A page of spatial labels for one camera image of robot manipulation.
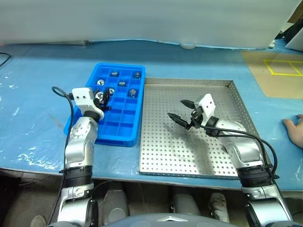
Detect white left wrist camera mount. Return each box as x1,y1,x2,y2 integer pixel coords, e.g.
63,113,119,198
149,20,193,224
71,87,105,120

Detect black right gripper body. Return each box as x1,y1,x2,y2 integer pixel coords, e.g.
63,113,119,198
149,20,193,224
189,105,205,130

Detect grey rounded shape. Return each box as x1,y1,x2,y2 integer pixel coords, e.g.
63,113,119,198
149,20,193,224
103,183,130,224
170,186,202,216

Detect white stained rounded shape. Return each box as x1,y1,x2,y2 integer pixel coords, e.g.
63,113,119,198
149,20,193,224
208,192,230,223

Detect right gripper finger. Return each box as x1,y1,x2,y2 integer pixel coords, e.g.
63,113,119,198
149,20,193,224
167,113,192,131
180,100,197,110

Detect grey robot torso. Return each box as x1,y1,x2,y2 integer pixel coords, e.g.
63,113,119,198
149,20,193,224
101,212,204,227

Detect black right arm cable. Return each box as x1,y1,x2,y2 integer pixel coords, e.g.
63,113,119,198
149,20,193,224
189,115,280,182

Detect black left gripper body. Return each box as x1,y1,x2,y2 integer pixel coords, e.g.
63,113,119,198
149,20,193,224
92,98,107,111

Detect perforated steel tray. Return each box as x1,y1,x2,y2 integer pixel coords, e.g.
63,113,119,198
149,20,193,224
138,77,261,179

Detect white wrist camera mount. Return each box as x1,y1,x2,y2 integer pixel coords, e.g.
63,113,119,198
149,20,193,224
71,87,105,120
195,93,217,123

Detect thin grey tape strip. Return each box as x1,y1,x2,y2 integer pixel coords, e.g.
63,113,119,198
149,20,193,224
48,114,64,130

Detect thin black cable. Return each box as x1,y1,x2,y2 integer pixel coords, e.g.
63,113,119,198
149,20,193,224
0,52,12,68

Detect brown cardboard sheet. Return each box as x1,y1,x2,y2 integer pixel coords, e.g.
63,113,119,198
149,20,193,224
240,51,303,99

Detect blue plastic table cover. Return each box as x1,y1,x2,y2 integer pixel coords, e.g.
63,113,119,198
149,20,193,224
0,39,303,190

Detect white foam board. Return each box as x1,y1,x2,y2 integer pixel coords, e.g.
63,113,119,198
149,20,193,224
285,30,303,52

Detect blue compartment tray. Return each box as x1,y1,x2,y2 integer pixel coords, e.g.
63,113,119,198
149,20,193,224
63,62,146,148

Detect brown cardboard box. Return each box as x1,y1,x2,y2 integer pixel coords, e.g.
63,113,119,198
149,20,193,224
287,4,303,24

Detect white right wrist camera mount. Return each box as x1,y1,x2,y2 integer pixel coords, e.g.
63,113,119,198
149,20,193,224
195,93,217,123

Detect person's bare hand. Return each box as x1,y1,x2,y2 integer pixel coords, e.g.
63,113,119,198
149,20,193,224
282,114,303,149

